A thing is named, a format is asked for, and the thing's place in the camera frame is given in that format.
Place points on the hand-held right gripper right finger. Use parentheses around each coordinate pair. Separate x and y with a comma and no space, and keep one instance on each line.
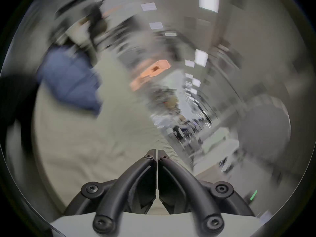
(185,181)

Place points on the dark blue shirt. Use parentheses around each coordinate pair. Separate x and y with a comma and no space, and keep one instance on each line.
(70,79)

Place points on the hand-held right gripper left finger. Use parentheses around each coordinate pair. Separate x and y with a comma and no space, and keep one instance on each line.
(128,181)

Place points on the bed with beige sheet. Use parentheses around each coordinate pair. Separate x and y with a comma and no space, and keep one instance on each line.
(81,142)

